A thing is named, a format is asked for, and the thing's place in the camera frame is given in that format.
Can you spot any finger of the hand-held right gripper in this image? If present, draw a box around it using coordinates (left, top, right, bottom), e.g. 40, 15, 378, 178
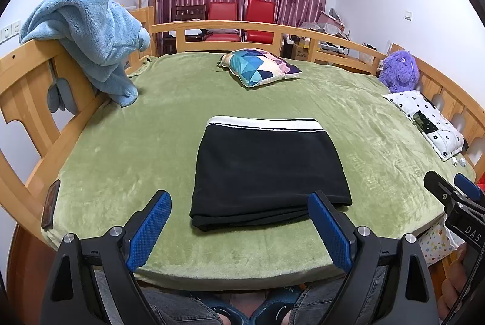
454, 173, 485, 204
423, 171, 461, 214

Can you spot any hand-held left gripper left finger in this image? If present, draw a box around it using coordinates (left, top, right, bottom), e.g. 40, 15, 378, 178
40, 190, 172, 325

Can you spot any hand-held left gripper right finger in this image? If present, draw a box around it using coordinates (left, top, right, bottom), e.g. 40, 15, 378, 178
308, 191, 440, 325

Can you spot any black pants white waistband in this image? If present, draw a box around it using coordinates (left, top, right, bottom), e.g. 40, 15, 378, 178
189, 115, 353, 233

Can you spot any person's right hand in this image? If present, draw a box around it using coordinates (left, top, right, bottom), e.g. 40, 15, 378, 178
439, 247, 472, 319

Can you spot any star-print white sheet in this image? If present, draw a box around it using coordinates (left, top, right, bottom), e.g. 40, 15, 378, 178
419, 223, 467, 267

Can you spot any white flower-print pillow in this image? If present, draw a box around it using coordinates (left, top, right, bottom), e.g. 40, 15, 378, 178
382, 90, 466, 162

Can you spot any person's right leg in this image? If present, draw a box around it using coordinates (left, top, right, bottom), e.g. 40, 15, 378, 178
290, 264, 391, 325

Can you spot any person's leg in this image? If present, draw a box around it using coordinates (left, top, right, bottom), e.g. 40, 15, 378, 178
290, 264, 391, 325
93, 268, 224, 325

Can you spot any person's left leg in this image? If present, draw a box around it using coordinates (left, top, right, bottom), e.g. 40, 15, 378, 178
93, 268, 224, 325

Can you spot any green bed blanket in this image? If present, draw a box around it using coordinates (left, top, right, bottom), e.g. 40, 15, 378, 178
41, 51, 476, 282

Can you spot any blue slipper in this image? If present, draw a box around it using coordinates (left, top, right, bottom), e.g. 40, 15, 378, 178
252, 291, 300, 325
197, 291, 237, 325

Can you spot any dark smartphone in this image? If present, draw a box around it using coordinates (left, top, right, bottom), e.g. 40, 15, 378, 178
41, 179, 61, 231

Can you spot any purple plush toy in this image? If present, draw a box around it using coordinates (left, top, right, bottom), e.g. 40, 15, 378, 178
378, 50, 420, 93

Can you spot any grey cloth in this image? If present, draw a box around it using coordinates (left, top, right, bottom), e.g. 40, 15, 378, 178
47, 79, 75, 114

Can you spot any cardboard box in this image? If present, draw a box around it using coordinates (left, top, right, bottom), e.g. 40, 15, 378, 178
290, 41, 315, 61

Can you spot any colourful geometric pillow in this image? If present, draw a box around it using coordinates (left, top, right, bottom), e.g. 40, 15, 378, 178
217, 48, 303, 88

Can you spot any pile of plastic bags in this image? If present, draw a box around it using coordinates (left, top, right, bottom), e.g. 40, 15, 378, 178
299, 9, 351, 40

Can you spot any light blue fleece blanket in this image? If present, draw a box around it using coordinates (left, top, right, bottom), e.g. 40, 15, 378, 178
19, 0, 151, 108

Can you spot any dark wooden chair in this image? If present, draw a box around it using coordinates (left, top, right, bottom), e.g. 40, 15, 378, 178
172, 4, 208, 40

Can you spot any red chair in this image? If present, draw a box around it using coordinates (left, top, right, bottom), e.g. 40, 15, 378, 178
206, 2, 242, 43
242, 0, 277, 45

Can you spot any wooden bed frame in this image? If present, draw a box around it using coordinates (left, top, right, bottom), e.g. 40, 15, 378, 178
0, 6, 485, 325

